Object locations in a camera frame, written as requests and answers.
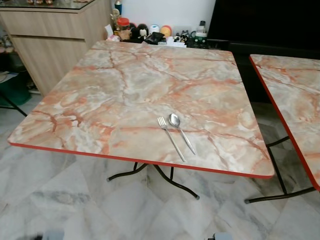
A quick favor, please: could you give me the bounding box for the marble pattern folding table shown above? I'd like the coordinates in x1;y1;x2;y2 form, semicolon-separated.
244;54;320;205
7;40;275;201

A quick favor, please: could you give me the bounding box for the black flat television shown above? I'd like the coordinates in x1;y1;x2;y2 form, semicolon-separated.
207;0;320;51

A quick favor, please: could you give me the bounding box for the silver metal spoon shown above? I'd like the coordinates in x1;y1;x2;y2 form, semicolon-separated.
168;113;197;155

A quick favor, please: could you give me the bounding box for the silver metal fork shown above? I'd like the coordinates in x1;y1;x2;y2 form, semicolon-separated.
157;116;186;163

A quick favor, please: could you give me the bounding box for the white small box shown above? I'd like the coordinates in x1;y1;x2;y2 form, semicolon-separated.
166;36;188;47

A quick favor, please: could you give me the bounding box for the orange round toy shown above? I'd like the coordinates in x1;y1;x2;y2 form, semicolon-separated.
160;25;173;37

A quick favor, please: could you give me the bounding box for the black pouch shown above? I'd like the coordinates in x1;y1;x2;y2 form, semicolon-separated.
145;32;167;45

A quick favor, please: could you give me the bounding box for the black plush toy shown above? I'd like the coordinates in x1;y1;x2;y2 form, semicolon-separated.
131;23;150;43

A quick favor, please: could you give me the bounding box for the red lid glass jar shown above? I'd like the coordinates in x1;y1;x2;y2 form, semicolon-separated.
117;17;132;41

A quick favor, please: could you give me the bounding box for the light wooden cabinet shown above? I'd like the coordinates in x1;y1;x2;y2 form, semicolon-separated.
0;0;113;96

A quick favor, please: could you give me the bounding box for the green box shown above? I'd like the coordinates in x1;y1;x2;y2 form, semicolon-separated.
0;70;31;106

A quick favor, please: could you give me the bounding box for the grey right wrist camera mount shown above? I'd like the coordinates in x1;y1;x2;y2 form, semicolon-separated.
207;232;235;240

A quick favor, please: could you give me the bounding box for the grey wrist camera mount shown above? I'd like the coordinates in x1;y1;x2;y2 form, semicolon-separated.
42;229;66;240
207;232;235;240

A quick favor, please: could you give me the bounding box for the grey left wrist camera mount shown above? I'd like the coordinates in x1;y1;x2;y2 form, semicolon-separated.
42;229;66;240

